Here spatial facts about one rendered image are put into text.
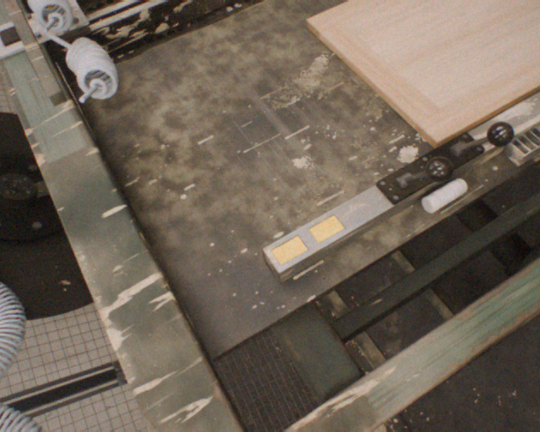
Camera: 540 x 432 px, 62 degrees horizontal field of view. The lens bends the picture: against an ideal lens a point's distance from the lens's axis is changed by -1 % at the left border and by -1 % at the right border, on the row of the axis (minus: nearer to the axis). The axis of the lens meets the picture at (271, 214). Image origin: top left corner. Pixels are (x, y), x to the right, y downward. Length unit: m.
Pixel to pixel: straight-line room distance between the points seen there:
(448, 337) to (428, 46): 0.64
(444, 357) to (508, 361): 1.83
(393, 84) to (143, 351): 0.68
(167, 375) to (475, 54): 0.86
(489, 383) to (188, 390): 2.11
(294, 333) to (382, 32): 0.69
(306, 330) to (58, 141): 0.53
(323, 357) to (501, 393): 1.90
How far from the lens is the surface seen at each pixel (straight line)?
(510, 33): 1.17
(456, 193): 0.83
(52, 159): 0.85
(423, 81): 1.01
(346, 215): 0.75
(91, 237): 0.73
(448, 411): 2.77
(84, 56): 0.83
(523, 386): 2.52
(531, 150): 0.93
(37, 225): 1.38
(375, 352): 1.85
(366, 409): 0.64
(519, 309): 0.74
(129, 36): 1.16
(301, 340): 0.75
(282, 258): 0.71
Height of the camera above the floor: 2.15
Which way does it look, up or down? 41 degrees down
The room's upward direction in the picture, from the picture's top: 98 degrees counter-clockwise
